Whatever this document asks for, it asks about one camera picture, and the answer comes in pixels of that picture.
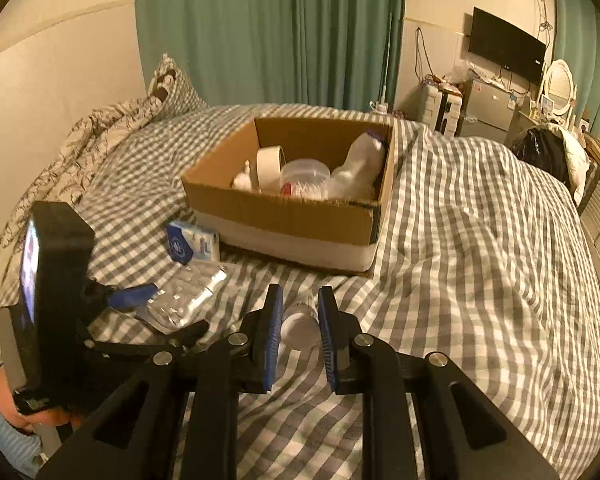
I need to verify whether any silver pill blister pack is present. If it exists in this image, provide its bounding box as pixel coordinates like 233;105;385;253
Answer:
142;260;227;334

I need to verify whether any blue white small carton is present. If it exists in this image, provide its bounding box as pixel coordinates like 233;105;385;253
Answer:
166;220;220;264

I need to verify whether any small white bottle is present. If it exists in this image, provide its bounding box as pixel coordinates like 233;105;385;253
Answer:
280;304;321;351

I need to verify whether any white tape roll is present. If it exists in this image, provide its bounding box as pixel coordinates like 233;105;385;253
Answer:
256;145;286;194

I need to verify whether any clear floss pick jar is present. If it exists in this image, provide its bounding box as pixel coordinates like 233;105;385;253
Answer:
279;158;330;200

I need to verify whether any white sock with grey cuff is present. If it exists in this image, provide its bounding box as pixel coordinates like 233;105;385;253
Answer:
327;131;386;200

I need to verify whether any phone mounted on gripper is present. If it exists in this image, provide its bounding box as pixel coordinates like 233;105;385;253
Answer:
0;202;95;415

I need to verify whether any floral patterned duvet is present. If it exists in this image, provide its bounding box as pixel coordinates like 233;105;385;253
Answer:
0;96;164;273

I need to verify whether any grey checked bed cover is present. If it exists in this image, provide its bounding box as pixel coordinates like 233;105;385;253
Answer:
76;104;600;479

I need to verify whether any open cardboard box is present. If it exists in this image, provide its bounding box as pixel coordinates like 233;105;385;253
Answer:
182;117;394;274

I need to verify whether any checked pillow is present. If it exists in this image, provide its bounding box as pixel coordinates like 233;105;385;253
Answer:
148;53;208;122

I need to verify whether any black jacket on chair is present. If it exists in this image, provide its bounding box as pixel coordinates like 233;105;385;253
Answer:
512;128;570;188

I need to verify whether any grey mini fridge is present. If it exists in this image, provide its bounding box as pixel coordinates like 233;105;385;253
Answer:
456;79;517;144

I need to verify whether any white oval vanity mirror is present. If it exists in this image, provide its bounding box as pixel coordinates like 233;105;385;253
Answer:
539;58;577;118

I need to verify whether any green window curtain right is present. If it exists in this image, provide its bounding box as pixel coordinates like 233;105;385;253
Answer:
553;0;600;136

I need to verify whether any black wall television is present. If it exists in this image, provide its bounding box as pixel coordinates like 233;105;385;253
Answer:
468;8;546;86

